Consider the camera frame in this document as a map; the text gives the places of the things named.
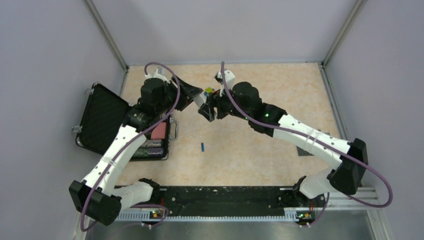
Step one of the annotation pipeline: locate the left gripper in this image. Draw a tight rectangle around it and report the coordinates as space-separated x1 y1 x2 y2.
156 74 203 115

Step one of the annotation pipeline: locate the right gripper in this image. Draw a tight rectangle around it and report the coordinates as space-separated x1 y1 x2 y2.
199 83 252 122

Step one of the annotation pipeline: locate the white remote control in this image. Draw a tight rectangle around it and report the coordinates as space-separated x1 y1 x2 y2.
193 91 208 108

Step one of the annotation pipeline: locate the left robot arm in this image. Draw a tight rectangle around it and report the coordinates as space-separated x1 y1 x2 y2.
69 77 204 226

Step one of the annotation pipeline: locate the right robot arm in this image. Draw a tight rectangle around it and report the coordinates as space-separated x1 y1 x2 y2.
194 81 368 206

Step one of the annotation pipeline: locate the colourful toy car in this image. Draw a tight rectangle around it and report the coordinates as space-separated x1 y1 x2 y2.
204 87 216 96

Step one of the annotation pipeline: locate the black open case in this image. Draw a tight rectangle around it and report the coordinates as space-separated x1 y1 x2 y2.
72 83 172 162

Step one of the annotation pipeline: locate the grey brick baseplate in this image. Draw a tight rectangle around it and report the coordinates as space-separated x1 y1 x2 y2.
296 130 332 156

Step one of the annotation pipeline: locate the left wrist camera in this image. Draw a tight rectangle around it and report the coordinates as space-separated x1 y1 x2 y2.
144 66 170 83

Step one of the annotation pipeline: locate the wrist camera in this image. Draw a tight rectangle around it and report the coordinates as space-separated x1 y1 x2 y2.
144 66 170 83
214 69 236 90

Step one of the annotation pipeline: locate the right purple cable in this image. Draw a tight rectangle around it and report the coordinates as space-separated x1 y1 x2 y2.
220 61 394 209

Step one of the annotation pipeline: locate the purple cable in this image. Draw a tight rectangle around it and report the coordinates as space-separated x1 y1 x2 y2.
80 62 181 233
220 61 394 209

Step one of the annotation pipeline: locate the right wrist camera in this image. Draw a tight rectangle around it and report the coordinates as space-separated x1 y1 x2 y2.
214 69 236 90

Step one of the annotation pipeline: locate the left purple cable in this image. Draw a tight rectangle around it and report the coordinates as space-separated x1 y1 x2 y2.
80 62 181 233

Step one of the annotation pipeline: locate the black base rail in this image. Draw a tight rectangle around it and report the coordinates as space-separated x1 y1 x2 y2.
146 186 327 222

